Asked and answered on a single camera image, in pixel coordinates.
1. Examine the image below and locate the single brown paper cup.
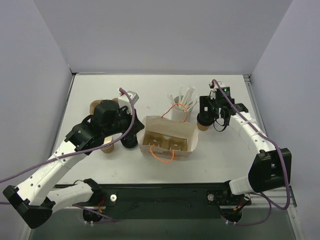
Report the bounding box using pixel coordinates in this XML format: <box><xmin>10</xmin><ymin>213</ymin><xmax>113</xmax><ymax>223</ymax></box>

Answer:
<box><xmin>197</xmin><ymin>121</ymin><xmax>212</xmax><ymax>131</ymax></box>

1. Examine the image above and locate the stack of brown paper cups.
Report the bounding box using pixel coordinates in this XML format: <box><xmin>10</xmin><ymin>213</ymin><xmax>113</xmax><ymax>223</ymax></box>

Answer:
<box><xmin>100</xmin><ymin>136</ymin><xmax>115</xmax><ymax>154</ymax></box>

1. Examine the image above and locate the brown cardboard cup carrier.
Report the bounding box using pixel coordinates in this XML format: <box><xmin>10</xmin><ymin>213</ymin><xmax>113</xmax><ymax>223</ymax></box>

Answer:
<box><xmin>89</xmin><ymin>99</ymin><xmax>120</xmax><ymax>115</ymax></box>

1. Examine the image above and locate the paper takeout bag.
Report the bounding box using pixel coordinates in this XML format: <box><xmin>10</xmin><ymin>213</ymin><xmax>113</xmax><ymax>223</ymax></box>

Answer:
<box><xmin>136</xmin><ymin>104</ymin><xmax>199</xmax><ymax>163</ymax></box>

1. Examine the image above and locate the black cup lid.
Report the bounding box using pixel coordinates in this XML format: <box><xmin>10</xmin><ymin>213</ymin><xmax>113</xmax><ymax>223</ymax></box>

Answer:
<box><xmin>197</xmin><ymin>112</ymin><xmax>215</xmax><ymax>127</ymax></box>

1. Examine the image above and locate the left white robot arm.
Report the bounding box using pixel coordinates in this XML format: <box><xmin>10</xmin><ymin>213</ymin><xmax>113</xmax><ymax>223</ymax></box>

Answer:
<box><xmin>3</xmin><ymin>98</ymin><xmax>144</xmax><ymax>229</ymax></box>

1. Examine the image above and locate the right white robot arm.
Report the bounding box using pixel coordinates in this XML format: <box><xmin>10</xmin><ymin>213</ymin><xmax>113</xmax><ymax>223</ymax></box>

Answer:
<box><xmin>197</xmin><ymin>87</ymin><xmax>292</xmax><ymax>204</ymax></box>

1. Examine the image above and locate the stack of black lids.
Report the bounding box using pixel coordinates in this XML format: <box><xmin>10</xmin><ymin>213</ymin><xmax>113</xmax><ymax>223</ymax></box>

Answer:
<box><xmin>120</xmin><ymin>134</ymin><xmax>138</xmax><ymax>149</ymax></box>

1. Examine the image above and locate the white straw holder cup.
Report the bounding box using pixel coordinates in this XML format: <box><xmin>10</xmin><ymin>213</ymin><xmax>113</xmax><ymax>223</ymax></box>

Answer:
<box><xmin>171</xmin><ymin>102</ymin><xmax>194</xmax><ymax>121</ymax></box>

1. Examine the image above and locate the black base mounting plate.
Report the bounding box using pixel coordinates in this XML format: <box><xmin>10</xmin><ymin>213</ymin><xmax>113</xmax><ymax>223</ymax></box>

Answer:
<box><xmin>71</xmin><ymin>183</ymin><xmax>251</xmax><ymax>226</ymax></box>

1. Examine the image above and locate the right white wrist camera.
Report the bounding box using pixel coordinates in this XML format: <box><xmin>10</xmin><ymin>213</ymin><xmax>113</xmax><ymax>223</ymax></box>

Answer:
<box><xmin>209</xmin><ymin>79</ymin><xmax>230</xmax><ymax>95</ymax></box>

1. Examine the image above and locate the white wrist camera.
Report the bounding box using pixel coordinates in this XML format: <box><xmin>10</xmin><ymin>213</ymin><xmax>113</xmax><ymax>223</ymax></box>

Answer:
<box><xmin>209</xmin><ymin>79</ymin><xmax>230</xmax><ymax>95</ymax></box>
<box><xmin>117</xmin><ymin>90</ymin><xmax>139</xmax><ymax>115</ymax></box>

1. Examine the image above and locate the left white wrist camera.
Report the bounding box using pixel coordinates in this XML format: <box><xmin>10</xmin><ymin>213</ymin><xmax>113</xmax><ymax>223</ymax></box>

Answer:
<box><xmin>117</xmin><ymin>90</ymin><xmax>139</xmax><ymax>115</ymax></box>

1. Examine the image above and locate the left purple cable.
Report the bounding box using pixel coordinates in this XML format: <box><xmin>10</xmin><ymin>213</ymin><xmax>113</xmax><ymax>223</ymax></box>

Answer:
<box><xmin>0</xmin><ymin>87</ymin><xmax>137</xmax><ymax>205</ymax></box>

